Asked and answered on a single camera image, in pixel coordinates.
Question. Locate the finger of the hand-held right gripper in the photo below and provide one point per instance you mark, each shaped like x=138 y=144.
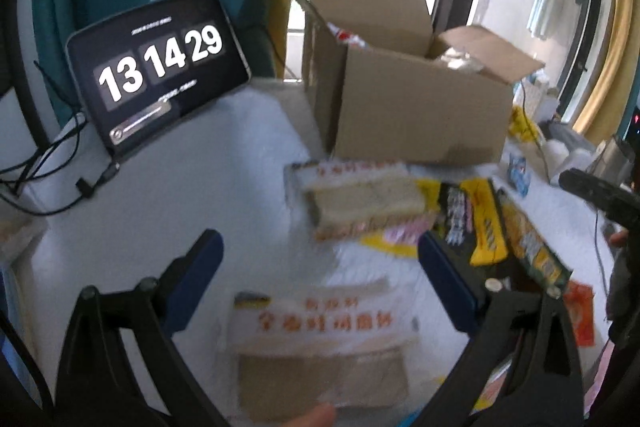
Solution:
x=595 y=192

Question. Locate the small blue white packet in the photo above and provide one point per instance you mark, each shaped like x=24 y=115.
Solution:
x=519 y=174

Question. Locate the black tablet with clock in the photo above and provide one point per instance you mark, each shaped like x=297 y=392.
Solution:
x=150 y=57

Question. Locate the yellow green snack packet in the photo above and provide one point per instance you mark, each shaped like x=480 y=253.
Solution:
x=530 y=242

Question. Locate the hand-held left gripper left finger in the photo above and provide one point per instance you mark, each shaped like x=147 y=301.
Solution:
x=200 y=267

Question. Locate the red white snack packet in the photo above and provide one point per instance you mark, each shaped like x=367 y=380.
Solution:
x=347 y=37

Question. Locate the person's left hand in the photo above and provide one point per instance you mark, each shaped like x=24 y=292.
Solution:
x=310 y=418

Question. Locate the steel thermos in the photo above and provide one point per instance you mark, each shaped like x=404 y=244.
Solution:
x=610 y=162

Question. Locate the white sandwich packet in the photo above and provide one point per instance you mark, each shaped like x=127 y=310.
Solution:
x=320 y=357
x=360 y=197

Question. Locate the yellow plastic bag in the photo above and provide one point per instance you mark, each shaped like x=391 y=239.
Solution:
x=525 y=124

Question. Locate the cardboard box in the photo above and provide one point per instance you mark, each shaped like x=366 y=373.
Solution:
x=415 y=117

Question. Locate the orange snack packet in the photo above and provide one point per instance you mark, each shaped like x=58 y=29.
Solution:
x=580 y=314

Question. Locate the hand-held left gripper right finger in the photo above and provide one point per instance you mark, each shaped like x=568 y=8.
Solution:
x=445 y=272

